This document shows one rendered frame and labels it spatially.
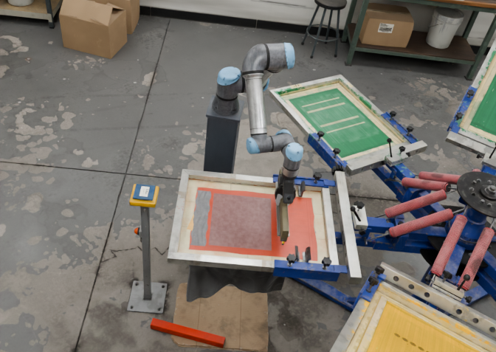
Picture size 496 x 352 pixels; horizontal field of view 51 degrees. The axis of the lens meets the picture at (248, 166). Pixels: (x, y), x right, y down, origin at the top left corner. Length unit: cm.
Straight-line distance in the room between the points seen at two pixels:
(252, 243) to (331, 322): 115
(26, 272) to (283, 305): 166
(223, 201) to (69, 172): 184
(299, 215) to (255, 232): 26
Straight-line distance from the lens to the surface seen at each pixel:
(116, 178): 411
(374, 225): 262
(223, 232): 252
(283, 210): 240
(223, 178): 273
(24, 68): 541
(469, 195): 258
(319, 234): 260
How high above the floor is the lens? 289
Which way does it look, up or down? 43 degrees down
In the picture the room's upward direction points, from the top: 9 degrees clockwise
